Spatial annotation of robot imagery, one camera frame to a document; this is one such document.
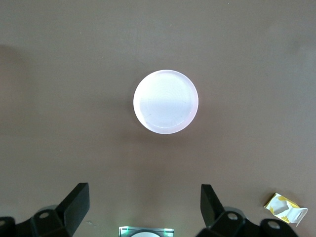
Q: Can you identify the crumpled yellow white wrapper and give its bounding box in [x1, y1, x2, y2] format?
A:
[263, 192, 309, 228]

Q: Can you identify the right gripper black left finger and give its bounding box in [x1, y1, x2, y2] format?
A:
[0, 182, 90, 237]

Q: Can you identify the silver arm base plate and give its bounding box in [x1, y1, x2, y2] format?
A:
[118, 226, 175, 237]

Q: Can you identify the white round plate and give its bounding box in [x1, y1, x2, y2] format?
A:
[133, 69, 199, 135]

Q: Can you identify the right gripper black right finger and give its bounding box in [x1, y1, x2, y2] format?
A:
[197, 184, 301, 237]

